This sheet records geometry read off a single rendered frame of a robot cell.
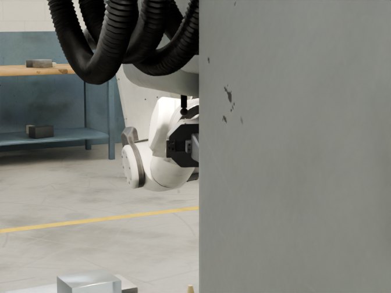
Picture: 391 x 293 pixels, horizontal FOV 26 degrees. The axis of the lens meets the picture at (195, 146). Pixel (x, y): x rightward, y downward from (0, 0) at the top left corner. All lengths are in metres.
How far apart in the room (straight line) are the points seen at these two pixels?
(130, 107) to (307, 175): 1.04
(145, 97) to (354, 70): 1.07
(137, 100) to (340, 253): 1.06
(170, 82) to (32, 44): 7.83
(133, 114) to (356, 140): 1.08
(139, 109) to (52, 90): 7.35
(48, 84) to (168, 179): 7.43
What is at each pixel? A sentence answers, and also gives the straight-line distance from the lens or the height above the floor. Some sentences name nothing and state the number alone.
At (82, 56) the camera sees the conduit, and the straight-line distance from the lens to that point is 0.68.
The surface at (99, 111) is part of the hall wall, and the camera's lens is 9.02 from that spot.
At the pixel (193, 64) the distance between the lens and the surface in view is 0.83.
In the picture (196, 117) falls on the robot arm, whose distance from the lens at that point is 1.11.
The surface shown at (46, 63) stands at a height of 0.92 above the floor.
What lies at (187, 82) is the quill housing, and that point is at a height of 1.33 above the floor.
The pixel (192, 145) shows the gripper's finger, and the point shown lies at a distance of 1.05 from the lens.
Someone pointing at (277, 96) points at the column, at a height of 1.35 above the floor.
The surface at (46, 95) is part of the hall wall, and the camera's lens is 8.81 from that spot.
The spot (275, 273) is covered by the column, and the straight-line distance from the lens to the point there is 0.51.
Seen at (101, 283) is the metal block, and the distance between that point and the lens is 0.97.
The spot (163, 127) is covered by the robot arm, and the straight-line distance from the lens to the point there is 1.22.
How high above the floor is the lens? 1.40
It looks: 9 degrees down
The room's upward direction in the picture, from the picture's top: straight up
